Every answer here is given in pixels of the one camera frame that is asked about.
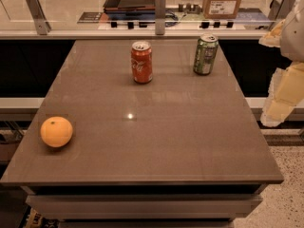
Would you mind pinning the red cola can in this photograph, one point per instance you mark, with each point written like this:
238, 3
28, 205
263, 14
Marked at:
141, 62

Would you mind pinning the right metal railing bracket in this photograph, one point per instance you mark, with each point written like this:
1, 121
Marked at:
279, 9

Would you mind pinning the glass railing panel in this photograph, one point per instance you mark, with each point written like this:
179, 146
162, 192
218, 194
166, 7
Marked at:
63, 16

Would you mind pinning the middle metal railing bracket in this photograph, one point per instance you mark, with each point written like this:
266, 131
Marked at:
160, 17

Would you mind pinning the cardboard box with label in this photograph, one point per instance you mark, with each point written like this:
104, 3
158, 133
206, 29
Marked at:
220, 9

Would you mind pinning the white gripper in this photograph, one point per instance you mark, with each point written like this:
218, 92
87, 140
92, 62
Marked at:
294, 37

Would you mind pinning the left metal railing bracket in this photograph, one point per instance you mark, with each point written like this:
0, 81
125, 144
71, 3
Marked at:
40, 21

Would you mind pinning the metal railing bracket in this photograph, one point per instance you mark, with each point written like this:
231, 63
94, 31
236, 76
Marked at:
160, 17
40, 21
279, 9

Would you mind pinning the green soda can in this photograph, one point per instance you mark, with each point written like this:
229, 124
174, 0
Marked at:
206, 51

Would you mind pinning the orange fruit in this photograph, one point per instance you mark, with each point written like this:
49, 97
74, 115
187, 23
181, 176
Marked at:
56, 131

